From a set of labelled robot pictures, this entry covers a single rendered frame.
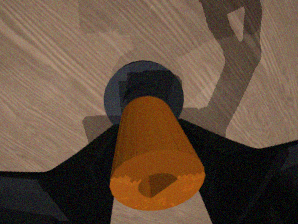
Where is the orange knob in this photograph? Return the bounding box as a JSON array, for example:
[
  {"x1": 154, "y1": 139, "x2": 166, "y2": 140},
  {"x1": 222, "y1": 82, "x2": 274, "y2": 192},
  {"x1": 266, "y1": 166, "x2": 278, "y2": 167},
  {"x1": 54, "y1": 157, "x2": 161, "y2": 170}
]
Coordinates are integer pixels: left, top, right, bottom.
[{"x1": 109, "y1": 96, "x2": 205, "y2": 210}]

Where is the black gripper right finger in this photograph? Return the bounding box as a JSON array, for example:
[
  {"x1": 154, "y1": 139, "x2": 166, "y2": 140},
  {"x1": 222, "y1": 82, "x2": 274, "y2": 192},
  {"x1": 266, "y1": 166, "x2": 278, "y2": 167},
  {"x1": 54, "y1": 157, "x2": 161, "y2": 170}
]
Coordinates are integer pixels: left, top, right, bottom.
[{"x1": 177, "y1": 119, "x2": 298, "y2": 224}]

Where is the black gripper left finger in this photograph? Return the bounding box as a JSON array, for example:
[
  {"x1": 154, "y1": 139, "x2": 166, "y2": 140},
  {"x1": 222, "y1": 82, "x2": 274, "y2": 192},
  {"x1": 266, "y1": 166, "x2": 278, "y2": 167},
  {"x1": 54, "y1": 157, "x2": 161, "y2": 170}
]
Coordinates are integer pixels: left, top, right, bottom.
[{"x1": 0, "y1": 125, "x2": 120, "y2": 224}]

